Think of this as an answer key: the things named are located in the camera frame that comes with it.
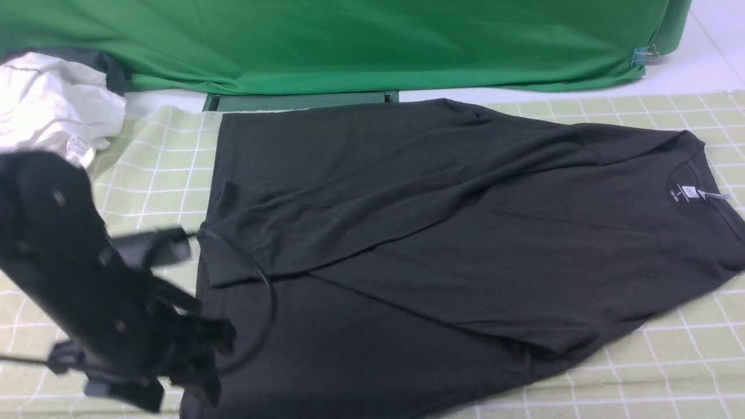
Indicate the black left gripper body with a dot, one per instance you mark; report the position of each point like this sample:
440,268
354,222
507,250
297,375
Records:
126,327

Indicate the dark gray long-sleeve shirt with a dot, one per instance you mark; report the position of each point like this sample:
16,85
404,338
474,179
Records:
429,254

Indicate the crumpled white shirt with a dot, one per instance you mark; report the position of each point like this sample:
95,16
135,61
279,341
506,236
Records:
51,104

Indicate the dark gray garment behind white shirt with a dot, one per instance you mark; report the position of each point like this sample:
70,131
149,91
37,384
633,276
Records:
116,77

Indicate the green backdrop cloth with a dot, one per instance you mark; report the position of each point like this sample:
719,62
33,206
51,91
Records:
311,47

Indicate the light green checkered tablecloth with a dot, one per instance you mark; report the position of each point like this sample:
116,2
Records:
687,364

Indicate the metal binder clip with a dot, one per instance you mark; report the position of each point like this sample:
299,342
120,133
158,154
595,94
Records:
644,55

